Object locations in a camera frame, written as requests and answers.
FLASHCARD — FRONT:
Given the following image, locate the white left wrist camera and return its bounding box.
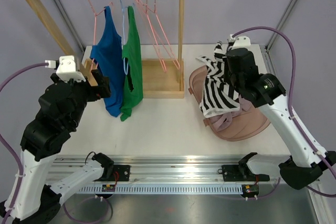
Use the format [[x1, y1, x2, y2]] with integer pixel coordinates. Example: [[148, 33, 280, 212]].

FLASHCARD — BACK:
[[45, 55, 86, 83]]

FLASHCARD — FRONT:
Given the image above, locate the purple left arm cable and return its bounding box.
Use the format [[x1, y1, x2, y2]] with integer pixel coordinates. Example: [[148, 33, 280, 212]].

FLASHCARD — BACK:
[[0, 62, 48, 224]]

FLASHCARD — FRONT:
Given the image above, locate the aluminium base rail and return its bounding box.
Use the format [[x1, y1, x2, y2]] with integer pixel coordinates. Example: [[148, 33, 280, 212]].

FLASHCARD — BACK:
[[47, 155, 297, 195]]

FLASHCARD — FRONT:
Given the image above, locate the aluminium frame post right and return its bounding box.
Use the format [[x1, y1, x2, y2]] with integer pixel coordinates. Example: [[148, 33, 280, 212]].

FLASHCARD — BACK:
[[264, 0, 316, 51]]

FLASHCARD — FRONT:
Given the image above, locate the light blue wire hanger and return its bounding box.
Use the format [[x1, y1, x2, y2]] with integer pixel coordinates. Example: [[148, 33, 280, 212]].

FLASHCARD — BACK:
[[119, 0, 134, 77]]

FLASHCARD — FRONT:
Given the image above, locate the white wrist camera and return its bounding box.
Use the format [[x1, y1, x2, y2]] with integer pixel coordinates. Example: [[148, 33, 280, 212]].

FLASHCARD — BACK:
[[45, 55, 86, 83], [226, 35, 251, 51]]

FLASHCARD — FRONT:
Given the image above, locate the pink hanger under blue top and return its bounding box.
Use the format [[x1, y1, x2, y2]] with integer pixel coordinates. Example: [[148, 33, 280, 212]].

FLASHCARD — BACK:
[[87, 0, 105, 71]]

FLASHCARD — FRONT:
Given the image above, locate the aluminium frame post left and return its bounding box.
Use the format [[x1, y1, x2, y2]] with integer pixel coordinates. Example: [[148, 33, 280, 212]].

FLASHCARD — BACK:
[[52, 0, 86, 56]]

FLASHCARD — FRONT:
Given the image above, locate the pink wire hanger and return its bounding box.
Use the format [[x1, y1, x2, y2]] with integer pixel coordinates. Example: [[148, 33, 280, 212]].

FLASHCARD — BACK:
[[147, 0, 182, 70]]

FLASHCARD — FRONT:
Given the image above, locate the blue tank top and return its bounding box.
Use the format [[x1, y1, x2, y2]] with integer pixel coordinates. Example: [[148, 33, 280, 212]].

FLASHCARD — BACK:
[[90, 6, 125, 117]]

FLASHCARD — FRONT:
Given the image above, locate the black white striped tank top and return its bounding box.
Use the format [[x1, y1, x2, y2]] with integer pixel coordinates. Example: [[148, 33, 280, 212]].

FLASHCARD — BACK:
[[197, 41, 240, 118]]

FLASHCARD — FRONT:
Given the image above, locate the green tank top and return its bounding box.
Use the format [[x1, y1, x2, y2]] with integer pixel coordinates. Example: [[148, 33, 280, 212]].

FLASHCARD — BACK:
[[120, 6, 143, 121]]

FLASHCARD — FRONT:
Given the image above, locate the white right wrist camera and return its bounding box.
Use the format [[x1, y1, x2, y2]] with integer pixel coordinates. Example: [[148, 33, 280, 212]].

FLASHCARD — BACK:
[[226, 35, 251, 51]]

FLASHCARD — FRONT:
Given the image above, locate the purple cable loop on floor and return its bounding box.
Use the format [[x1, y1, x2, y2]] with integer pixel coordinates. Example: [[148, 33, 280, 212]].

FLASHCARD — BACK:
[[62, 196, 113, 222]]

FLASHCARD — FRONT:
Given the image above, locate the pink translucent plastic basin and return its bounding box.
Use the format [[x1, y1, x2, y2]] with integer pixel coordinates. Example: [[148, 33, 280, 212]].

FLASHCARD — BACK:
[[188, 66, 270, 142]]

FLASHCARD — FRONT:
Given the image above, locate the aluminium frame post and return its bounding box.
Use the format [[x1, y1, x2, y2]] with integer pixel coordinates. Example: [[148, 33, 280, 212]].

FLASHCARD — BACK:
[[264, 0, 316, 51], [52, 0, 86, 56]]

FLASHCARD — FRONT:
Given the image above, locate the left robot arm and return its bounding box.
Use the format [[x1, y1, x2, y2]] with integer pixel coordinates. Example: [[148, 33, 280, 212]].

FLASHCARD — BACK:
[[1, 70, 114, 223]]

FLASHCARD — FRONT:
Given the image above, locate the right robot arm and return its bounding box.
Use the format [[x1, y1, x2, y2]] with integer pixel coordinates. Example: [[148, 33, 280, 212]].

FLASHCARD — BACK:
[[226, 48, 335, 190]]

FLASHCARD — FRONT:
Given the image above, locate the wooden clothes rack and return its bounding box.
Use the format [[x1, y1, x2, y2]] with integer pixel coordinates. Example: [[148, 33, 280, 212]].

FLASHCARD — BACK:
[[26, 0, 185, 99]]

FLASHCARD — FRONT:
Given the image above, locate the pale pink tank top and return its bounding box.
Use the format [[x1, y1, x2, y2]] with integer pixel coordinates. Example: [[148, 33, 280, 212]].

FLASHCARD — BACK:
[[209, 96, 252, 132]]

